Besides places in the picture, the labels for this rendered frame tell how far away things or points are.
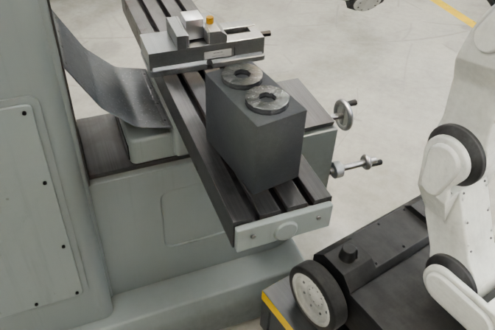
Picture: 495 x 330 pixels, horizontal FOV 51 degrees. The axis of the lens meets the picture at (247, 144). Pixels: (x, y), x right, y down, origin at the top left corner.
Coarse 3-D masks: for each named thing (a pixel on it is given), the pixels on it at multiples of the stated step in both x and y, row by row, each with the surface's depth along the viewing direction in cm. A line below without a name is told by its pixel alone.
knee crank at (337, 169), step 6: (366, 156) 182; (336, 162) 179; (354, 162) 182; (360, 162) 182; (366, 162) 182; (372, 162) 184; (378, 162) 186; (336, 168) 178; (342, 168) 178; (348, 168) 181; (354, 168) 182; (366, 168) 183; (330, 174) 179; (336, 174) 178; (342, 174) 178
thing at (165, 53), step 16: (176, 16) 150; (160, 32) 151; (176, 32) 143; (240, 32) 154; (256, 32) 153; (144, 48) 146; (160, 48) 144; (176, 48) 144; (192, 48) 145; (208, 48) 147; (224, 48) 149; (240, 48) 151; (256, 48) 153; (160, 64) 144; (176, 64) 146; (192, 64) 148; (208, 64) 151; (224, 64) 150
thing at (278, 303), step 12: (288, 276) 160; (276, 288) 157; (288, 288) 157; (264, 300) 157; (276, 300) 154; (288, 300) 154; (264, 312) 161; (276, 312) 152; (288, 312) 150; (300, 312) 151; (264, 324) 164; (276, 324) 158; (288, 324) 148; (300, 324) 148
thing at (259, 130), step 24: (216, 72) 113; (240, 72) 112; (216, 96) 111; (240, 96) 106; (264, 96) 106; (288, 96) 104; (216, 120) 115; (240, 120) 104; (264, 120) 100; (288, 120) 102; (216, 144) 120; (240, 144) 108; (264, 144) 103; (288, 144) 107; (240, 168) 112; (264, 168) 107; (288, 168) 111
